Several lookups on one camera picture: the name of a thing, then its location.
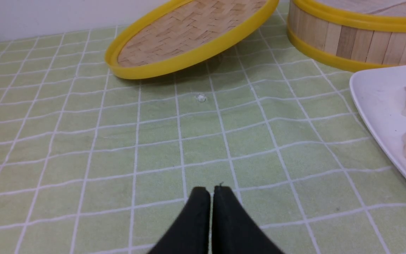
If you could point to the white square plate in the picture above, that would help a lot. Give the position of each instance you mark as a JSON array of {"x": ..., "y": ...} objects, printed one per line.
[{"x": 379, "y": 95}]

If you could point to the yellow-rimmed bamboo steamer basket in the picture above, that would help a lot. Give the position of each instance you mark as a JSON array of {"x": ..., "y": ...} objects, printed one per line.
[{"x": 350, "y": 35}]

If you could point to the yellow-rimmed bamboo steamer lid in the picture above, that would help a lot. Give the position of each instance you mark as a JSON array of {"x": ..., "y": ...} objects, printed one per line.
[{"x": 183, "y": 33}]

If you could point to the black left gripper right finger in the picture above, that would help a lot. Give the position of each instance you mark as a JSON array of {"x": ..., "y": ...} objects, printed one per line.
[{"x": 233, "y": 230}]

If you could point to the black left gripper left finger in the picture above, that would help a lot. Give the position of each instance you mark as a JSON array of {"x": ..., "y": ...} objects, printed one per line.
[{"x": 189, "y": 233}]

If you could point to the small white crumb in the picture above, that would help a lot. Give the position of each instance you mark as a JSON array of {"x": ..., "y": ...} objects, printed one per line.
[{"x": 201, "y": 98}]

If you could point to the green checkered tablecloth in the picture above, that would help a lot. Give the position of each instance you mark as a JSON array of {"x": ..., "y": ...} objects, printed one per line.
[{"x": 90, "y": 163}]

